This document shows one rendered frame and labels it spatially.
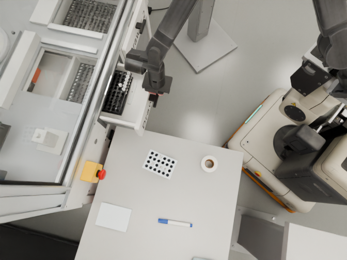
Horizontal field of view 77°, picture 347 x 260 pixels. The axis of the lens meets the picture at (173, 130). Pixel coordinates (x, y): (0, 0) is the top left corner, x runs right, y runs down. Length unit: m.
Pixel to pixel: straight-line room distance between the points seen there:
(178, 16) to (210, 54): 1.43
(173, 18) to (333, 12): 0.36
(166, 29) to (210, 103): 1.28
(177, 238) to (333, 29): 0.83
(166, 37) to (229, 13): 1.78
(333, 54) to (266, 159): 1.01
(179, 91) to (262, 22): 1.05
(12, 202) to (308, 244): 1.00
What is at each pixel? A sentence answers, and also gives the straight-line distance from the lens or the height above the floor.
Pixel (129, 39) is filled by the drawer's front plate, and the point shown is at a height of 0.93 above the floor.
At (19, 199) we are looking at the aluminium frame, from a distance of 0.62.
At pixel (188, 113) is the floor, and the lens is 1.81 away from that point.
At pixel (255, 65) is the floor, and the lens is 2.13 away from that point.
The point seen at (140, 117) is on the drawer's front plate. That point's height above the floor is 0.93.
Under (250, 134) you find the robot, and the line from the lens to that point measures 1.55.
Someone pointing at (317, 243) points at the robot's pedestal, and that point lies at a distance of 1.12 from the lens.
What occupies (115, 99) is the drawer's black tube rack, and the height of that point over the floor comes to 0.87.
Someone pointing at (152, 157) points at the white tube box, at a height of 0.80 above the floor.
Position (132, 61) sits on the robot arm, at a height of 1.10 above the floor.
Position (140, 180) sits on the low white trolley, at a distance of 0.95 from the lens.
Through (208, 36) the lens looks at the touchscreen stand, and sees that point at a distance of 2.14.
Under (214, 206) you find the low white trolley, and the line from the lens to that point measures 0.96.
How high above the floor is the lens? 1.70
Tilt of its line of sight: 75 degrees down
